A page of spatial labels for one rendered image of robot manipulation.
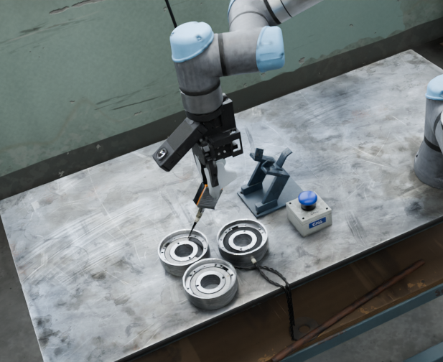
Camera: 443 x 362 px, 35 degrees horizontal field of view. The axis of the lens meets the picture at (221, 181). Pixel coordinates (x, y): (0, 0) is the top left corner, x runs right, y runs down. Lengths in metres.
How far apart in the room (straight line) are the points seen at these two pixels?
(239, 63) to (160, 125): 1.99
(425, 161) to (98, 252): 0.73
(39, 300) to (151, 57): 1.72
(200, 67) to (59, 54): 1.72
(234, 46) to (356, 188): 0.52
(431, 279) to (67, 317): 0.84
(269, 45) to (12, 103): 1.87
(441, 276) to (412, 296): 0.09
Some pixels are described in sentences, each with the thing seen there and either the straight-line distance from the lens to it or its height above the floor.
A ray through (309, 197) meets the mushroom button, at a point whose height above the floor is 0.87.
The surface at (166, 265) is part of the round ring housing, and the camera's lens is 1.40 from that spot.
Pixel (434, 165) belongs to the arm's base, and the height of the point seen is 0.85.
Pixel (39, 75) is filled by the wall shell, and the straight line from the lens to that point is 2.90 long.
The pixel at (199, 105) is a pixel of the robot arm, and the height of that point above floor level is 1.15.
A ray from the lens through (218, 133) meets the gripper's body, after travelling 1.31.
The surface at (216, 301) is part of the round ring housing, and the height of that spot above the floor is 0.83.
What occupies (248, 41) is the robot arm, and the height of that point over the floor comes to 1.26.
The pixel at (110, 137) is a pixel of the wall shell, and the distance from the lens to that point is 3.12.
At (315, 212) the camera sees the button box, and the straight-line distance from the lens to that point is 1.45.
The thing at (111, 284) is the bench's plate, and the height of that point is 0.80.
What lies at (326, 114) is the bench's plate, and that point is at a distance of 1.80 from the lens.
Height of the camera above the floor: 1.82
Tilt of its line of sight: 39 degrees down
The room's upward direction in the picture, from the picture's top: 10 degrees counter-clockwise
